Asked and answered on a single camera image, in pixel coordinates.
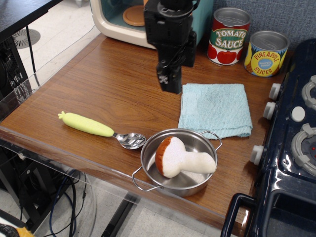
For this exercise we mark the tomato sauce can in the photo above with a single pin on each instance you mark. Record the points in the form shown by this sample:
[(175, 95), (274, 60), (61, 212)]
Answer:
[(228, 33)]

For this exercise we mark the black desk at left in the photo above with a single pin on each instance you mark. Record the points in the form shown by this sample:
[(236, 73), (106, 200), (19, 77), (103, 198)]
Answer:
[(14, 16)]

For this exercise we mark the yellow plush toy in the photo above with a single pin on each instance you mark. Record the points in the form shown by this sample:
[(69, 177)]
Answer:
[(10, 231)]

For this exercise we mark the spoon with green handle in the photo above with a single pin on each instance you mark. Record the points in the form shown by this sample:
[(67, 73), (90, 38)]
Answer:
[(129, 141)]

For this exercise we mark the light blue folded towel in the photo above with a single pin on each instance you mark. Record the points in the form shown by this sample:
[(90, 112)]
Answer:
[(220, 108)]

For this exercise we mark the clear acrylic table guard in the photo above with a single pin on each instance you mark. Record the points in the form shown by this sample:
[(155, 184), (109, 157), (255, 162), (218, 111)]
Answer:
[(97, 83)]

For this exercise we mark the pineapple slices can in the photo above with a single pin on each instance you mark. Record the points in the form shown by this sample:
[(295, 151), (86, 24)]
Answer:
[(266, 53)]

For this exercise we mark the dark blue toy stove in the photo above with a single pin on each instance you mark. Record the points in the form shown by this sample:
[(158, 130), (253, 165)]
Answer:
[(284, 204)]

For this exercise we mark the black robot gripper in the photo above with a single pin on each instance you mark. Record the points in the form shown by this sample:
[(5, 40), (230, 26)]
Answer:
[(168, 25)]

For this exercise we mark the toy microwave teal cream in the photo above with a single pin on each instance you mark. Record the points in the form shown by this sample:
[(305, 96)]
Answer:
[(108, 18)]

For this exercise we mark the plush brown white mushroom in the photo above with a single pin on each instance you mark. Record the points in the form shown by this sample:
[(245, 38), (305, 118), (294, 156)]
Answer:
[(172, 158)]

